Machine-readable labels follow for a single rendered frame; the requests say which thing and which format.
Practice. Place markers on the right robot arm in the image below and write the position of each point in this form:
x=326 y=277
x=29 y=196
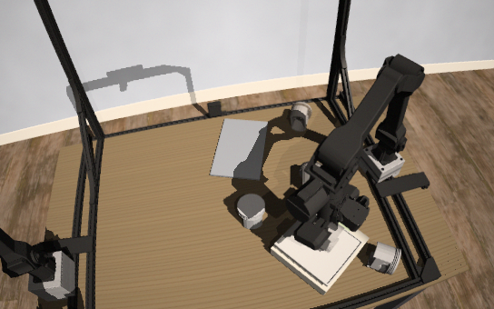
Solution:
x=19 y=258

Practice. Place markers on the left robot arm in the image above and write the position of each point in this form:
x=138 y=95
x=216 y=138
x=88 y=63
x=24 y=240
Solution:
x=342 y=149

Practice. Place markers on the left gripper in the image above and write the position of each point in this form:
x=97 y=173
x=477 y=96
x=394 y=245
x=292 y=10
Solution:
x=312 y=235

